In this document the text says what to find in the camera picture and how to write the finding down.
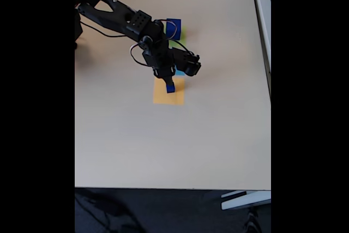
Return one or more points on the small blue cube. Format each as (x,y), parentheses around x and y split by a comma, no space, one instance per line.
(170,89)

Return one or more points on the large blue cube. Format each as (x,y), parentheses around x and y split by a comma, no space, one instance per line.
(174,29)

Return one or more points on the light blue paper square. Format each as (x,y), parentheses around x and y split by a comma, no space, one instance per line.
(180,73)

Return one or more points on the orange paper square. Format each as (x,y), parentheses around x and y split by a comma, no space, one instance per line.
(163,96)

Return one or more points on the green paper square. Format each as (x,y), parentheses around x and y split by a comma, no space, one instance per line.
(183,35)

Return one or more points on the white side desk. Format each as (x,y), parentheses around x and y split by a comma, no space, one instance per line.
(263,25)

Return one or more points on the white table leg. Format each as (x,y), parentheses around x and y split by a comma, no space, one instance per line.
(245,201)

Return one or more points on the black camera box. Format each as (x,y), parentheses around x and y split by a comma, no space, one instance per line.
(189,62)

